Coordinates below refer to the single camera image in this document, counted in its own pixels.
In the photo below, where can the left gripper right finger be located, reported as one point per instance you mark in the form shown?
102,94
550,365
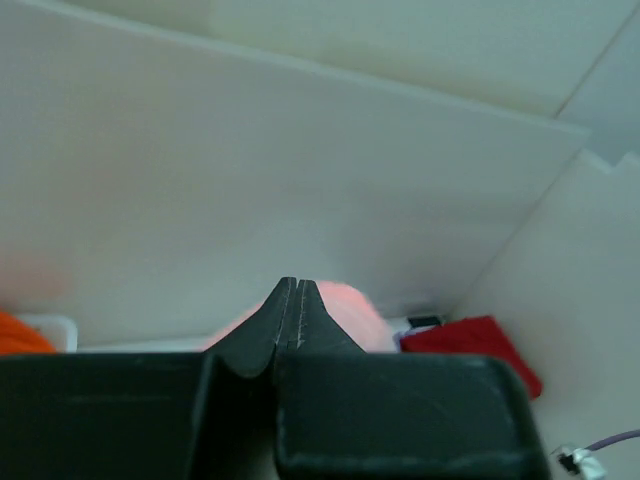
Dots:
344,413

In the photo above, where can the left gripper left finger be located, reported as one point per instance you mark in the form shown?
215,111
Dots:
180,415

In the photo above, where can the pink polo shirt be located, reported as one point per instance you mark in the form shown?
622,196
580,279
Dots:
352,312

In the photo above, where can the white tray under red shirt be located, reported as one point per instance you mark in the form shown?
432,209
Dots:
413,325

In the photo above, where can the folded red t shirt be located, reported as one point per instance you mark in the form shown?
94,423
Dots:
473,335

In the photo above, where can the white plastic basket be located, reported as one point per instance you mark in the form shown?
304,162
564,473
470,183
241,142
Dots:
60,331

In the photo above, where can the orange t shirt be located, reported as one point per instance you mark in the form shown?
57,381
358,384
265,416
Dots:
16,337

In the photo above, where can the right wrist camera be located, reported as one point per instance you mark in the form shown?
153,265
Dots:
579,463

